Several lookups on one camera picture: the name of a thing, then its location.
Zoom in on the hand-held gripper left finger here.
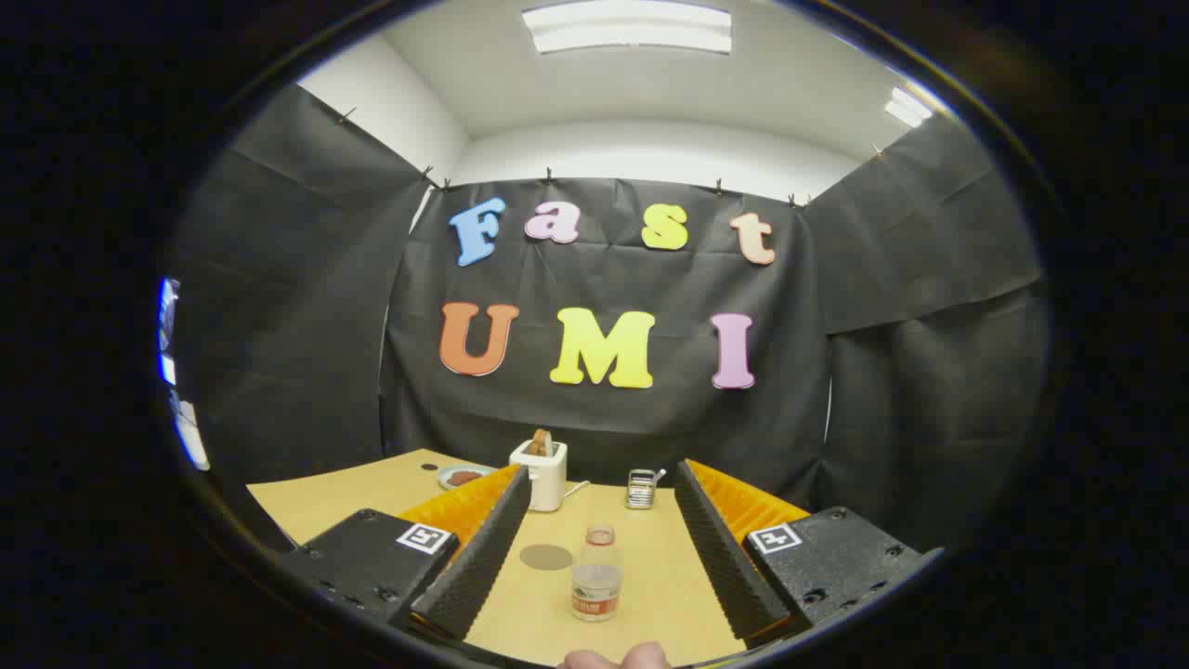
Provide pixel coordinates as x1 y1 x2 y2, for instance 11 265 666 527
277 463 532 642

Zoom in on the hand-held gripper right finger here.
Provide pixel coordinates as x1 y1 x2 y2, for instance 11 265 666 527
674 458 945 650

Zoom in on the clear plastic juice bottle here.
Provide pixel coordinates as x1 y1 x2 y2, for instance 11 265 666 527
570 523 624 623

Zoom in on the wooden table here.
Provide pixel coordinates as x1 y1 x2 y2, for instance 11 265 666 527
246 449 828 669

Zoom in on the pale green plate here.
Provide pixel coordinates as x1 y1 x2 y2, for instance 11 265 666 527
437 464 498 491

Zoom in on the white toaster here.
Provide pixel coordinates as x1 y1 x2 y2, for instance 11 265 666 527
509 439 568 513

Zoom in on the small ceiling light panel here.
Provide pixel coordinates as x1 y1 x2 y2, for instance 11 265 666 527
883 86 934 129

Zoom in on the large ceiling light panel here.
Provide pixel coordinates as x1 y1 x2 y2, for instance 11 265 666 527
521 0 733 55

